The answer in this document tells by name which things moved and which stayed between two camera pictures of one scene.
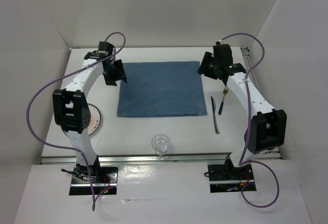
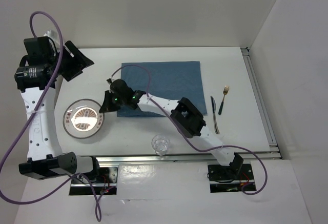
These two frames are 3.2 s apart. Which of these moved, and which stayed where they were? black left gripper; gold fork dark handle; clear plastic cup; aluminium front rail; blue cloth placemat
Moved: black left gripper
Stayed: clear plastic cup; gold fork dark handle; blue cloth placemat; aluminium front rail
